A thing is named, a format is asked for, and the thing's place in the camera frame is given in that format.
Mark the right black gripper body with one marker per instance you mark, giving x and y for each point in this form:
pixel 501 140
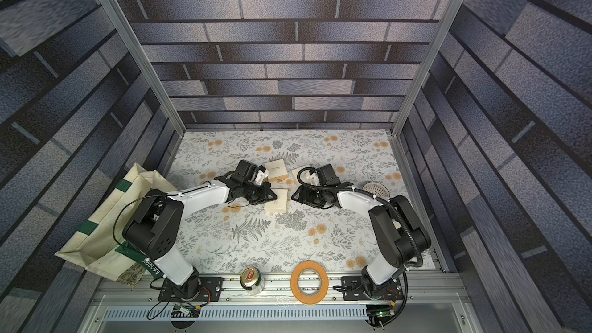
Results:
pixel 307 194

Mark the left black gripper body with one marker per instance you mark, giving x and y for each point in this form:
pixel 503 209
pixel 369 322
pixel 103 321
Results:
pixel 253 191

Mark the cream drawer jewelry box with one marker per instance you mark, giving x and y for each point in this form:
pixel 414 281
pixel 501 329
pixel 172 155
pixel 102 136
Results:
pixel 280 205

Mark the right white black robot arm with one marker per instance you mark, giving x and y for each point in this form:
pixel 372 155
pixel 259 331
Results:
pixel 400 234

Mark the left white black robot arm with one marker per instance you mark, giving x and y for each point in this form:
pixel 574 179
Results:
pixel 155 223

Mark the cream jewelry box right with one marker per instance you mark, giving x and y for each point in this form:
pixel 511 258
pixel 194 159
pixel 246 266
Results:
pixel 298 177

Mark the cream jewelry box middle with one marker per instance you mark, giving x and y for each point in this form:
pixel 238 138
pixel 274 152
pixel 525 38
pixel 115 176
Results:
pixel 277 170

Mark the floral table cloth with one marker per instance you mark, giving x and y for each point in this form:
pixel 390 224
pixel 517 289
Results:
pixel 227 238

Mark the metal drink can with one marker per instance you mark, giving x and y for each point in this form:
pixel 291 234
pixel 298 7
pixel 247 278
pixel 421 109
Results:
pixel 252 281

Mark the orange tape roll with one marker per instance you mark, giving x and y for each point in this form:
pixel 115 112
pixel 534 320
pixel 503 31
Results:
pixel 309 283

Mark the cream green tote bag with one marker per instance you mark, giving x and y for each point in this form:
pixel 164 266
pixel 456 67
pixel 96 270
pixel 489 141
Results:
pixel 98 245

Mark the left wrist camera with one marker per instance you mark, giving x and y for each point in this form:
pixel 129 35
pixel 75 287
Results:
pixel 248 172

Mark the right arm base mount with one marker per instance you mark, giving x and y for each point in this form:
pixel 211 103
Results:
pixel 362 288

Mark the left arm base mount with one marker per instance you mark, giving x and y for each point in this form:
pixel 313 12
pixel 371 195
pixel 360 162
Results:
pixel 196 289

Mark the aluminium rail frame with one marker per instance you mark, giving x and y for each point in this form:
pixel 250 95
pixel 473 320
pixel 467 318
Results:
pixel 437 302

